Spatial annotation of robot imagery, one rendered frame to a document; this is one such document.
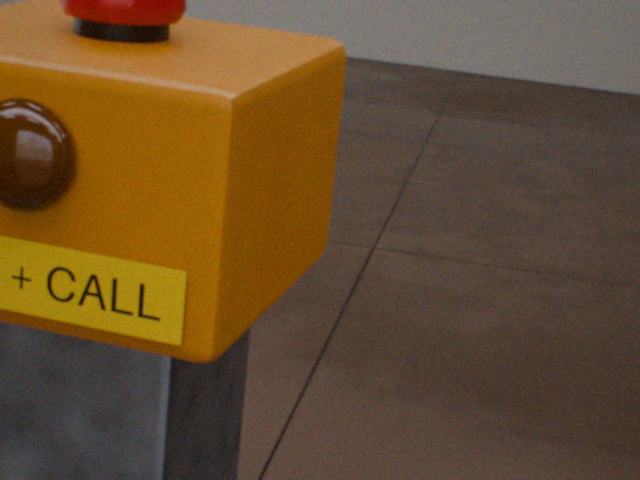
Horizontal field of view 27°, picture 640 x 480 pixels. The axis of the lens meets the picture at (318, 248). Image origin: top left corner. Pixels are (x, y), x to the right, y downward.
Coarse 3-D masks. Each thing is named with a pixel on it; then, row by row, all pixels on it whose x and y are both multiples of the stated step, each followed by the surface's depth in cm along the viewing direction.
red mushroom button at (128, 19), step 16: (64, 0) 40; (80, 0) 40; (96, 0) 40; (112, 0) 40; (128, 0) 40; (144, 0) 40; (160, 0) 40; (176, 0) 41; (80, 16) 40; (96, 16) 40; (112, 16) 40; (128, 16) 40; (144, 16) 40; (160, 16) 40; (176, 16) 41
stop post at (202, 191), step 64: (0, 64) 37; (64, 64) 36; (128, 64) 37; (192, 64) 38; (256, 64) 39; (320, 64) 43; (128, 128) 36; (192, 128) 35; (256, 128) 37; (320, 128) 44; (128, 192) 36; (192, 192) 36; (256, 192) 38; (320, 192) 45; (0, 256) 38; (64, 256) 37; (128, 256) 37; (192, 256) 36; (256, 256) 39; (320, 256) 47; (0, 320) 39; (64, 320) 38; (128, 320) 37; (192, 320) 37; (256, 320) 41; (0, 384) 42; (64, 384) 41; (128, 384) 40; (192, 384) 42; (0, 448) 42; (64, 448) 42; (128, 448) 41; (192, 448) 43
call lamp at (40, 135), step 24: (0, 120) 36; (24, 120) 36; (48, 120) 36; (0, 144) 36; (24, 144) 36; (48, 144) 36; (72, 144) 36; (0, 168) 36; (24, 168) 36; (48, 168) 36; (72, 168) 36; (0, 192) 36; (24, 192) 36; (48, 192) 36
